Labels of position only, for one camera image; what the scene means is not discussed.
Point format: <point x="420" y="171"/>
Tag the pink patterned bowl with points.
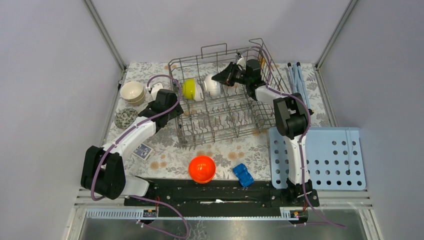
<point x="125" y="117"/>

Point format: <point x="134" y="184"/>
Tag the beige bowl with leaf pattern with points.
<point x="132" y="91"/>

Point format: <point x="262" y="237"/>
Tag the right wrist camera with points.
<point x="240" y="60"/>

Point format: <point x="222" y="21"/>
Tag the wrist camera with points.
<point x="240" y="60"/>
<point x="154" y="89"/>

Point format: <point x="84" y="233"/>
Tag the blue folded metal stand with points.
<point x="297" y="83"/>

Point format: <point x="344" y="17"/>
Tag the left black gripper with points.
<point x="176" y="111"/>

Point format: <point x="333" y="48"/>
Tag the light blue perforated board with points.
<point x="333" y="158"/>

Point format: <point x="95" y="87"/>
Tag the orange bowl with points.
<point x="202" y="169"/>

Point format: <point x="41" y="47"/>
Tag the floral patterned table mat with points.
<point x="170" y="161"/>

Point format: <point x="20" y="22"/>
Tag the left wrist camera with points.
<point x="154" y="89"/>

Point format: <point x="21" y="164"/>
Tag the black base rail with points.
<point x="223" y="198"/>

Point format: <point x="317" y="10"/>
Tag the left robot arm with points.
<point x="103" y="171"/>

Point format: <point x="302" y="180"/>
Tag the plain beige bowl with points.
<point x="137" y="102"/>

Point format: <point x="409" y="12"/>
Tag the blue toy car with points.
<point x="243" y="175"/>

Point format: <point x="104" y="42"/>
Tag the white ribbed bowl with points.
<point x="212" y="88"/>

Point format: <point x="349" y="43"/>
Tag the grey wire dish rack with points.
<point x="232" y="113"/>

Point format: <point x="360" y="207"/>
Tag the yellow-green bowl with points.
<point x="191" y="90"/>

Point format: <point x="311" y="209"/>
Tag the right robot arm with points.
<point x="292" y="118"/>

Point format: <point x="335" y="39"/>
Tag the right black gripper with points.
<point x="226" y="76"/>

